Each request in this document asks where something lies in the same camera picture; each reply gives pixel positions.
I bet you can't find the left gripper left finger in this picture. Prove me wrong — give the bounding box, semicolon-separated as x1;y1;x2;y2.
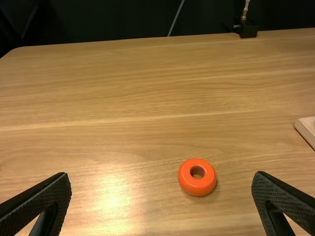
0;172;72;236

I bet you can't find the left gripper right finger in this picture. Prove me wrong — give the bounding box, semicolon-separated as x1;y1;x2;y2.
251;171;315;236

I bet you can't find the wooden peg base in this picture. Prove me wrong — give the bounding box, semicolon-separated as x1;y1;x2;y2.
293;117;315;151

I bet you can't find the black clamp stand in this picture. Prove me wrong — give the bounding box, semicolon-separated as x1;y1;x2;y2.
232;0;259;39

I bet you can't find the orange ring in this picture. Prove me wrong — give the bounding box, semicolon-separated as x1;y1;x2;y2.
177;157;218;197

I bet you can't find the grey cable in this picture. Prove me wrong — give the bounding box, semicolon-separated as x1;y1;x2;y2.
167;0;186;37

